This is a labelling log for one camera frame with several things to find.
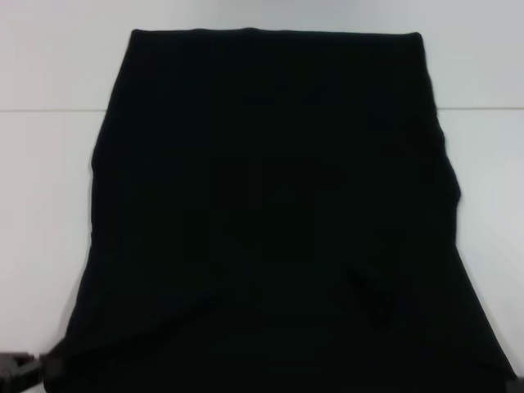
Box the black shirt with white print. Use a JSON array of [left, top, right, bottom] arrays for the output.
[[43, 27, 524, 393]]

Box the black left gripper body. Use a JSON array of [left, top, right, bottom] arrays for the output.
[[0, 350, 43, 390]]

